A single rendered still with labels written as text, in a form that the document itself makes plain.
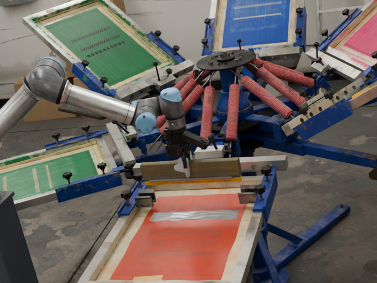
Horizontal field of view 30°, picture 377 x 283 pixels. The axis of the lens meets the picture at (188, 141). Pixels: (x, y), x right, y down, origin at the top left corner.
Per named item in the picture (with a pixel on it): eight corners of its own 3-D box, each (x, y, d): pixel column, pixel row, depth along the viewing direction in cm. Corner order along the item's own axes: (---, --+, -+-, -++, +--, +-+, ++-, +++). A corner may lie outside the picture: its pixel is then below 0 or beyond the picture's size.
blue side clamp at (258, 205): (267, 222, 269) (265, 206, 266) (254, 223, 270) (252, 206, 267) (277, 185, 295) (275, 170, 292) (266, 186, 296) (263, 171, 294)
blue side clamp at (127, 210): (132, 226, 285) (128, 211, 282) (120, 226, 286) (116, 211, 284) (153, 191, 311) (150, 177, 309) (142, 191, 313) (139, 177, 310)
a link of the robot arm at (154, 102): (129, 107, 263) (158, 102, 262) (130, 97, 273) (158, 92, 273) (133, 127, 266) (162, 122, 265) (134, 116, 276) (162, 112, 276)
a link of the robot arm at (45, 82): (28, 69, 245) (161, 114, 253) (33, 61, 255) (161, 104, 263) (19, 99, 249) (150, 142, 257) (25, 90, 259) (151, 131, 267)
